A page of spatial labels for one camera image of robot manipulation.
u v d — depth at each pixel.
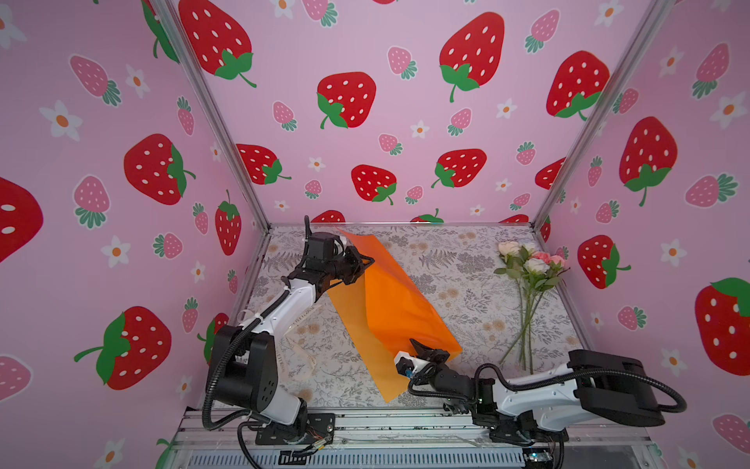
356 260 0.75
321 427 0.75
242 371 0.44
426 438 0.73
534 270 1.01
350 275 0.77
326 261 0.69
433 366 0.66
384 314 0.84
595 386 0.48
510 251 1.07
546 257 1.07
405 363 0.63
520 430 0.66
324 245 0.66
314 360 0.85
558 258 1.07
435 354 0.68
